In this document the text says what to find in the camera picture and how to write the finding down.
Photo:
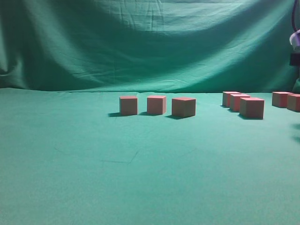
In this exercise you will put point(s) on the green cloth backdrop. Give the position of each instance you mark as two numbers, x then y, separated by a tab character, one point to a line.
147	45

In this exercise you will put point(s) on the pink cube column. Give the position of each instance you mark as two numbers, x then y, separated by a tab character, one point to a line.
293	102
156	105
226	102
183	107
252	107
235	101
128	105
280	99

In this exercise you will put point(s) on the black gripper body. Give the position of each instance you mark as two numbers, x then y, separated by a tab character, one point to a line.
295	59

